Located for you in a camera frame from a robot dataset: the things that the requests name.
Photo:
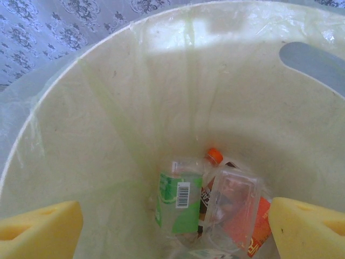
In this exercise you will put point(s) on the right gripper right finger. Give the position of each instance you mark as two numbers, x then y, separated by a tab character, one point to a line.
302	229

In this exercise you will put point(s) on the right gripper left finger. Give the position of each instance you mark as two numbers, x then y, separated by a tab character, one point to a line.
40	232

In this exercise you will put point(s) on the orange label brown-capped bottle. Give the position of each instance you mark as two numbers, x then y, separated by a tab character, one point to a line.
260	215

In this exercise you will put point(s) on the clear unlabeled bottle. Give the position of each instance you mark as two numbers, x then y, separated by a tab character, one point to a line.
234	183

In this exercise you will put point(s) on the green label clear bottle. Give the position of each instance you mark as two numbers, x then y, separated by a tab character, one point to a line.
168	189

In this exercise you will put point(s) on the cream plastic bin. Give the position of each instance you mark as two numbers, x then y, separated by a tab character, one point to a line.
256	121

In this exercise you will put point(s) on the clear yellowish bin liner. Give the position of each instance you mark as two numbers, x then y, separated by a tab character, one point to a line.
19	108

